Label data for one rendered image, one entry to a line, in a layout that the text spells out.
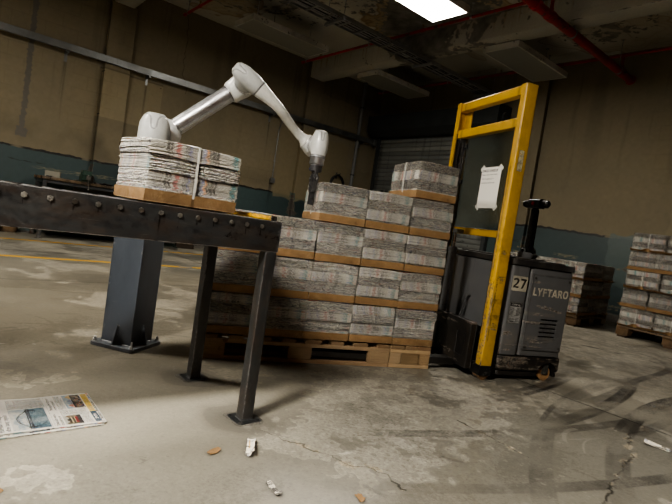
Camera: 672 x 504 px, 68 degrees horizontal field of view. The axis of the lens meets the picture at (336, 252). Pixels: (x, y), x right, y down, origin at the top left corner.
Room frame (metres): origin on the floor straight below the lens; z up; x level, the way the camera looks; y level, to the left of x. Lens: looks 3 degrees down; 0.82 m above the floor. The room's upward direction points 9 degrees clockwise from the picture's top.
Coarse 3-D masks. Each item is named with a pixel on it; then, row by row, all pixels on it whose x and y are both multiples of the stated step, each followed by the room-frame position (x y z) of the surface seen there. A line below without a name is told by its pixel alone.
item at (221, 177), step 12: (216, 156) 1.92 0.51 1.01; (228, 156) 1.96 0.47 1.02; (216, 168) 1.93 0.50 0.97; (228, 168) 1.96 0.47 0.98; (204, 180) 1.90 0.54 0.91; (216, 180) 1.94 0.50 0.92; (228, 180) 1.97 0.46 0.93; (204, 192) 1.91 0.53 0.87; (216, 192) 1.95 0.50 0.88; (228, 192) 1.98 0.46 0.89
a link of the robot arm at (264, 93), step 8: (264, 88) 2.86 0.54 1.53; (256, 96) 2.88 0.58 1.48; (264, 96) 2.87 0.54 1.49; (272, 96) 2.89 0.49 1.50; (272, 104) 2.90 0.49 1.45; (280, 104) 2.92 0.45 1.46; (280, 112) 2.94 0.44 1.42; (288, 120) 3.00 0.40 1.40; (288, 128) 3.06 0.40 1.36; (296, 128) 3.07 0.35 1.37; (296, 136) 3.10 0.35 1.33; (304, 136) 3.10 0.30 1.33; (312, 136) 3.12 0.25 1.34; (304, 144) 3.10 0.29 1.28; (304, 152) 3.15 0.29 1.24
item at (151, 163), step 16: (128, 144) 1.88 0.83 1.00; (144, 144) 1.78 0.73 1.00; (160, 144) 1.77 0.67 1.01; (176, 144) 1.81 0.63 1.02; (128, 160) 1.88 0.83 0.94; (144, 160) 1.79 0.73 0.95; (160, 160) 1.78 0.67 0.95; (176, 160) 1.82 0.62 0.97; (128, 176) 1.87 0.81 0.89; (144, 176) 1.78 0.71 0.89; (160, 176) 1.79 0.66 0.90; (176, 176) 1.83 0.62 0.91; (176, 192) 1.83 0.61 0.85
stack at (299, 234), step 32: (288, 224) 2.79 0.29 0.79; (320, 224) 2.86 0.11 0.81; (224, 256) 2.68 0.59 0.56; (256, 256) 2.73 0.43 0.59; (352, 256) 2.93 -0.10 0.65; (384, 256) 3.01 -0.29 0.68; (288, 288) 2.81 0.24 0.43; (320, 288) 2.88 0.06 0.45; (352, 288) 2.94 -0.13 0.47; (384, 288) 3.01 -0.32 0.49; (224, 320) 2.69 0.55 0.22; (288, 320) 2.82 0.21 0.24; (320, 320) 2.88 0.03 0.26; (352, 320) 2.95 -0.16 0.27; (384, 320) 3.02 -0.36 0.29; (288, 352) 2.82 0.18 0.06; (384, 352) 3.04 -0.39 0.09
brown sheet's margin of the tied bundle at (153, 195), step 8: (120, 192) 1.90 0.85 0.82; (128, 192) 1.84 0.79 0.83; (136, 192) 1.79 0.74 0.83; (144, 192) 1.74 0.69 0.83; (152, 192) 1.76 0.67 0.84; (160, 192) 1.78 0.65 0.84; (168, 192) 1.80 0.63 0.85; (152, 200) 1.77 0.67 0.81; (160, 200) 1.79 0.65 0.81; (168, 200) 1.81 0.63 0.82; (176, 200) 1.83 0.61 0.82; (184, 200) 1.85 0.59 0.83
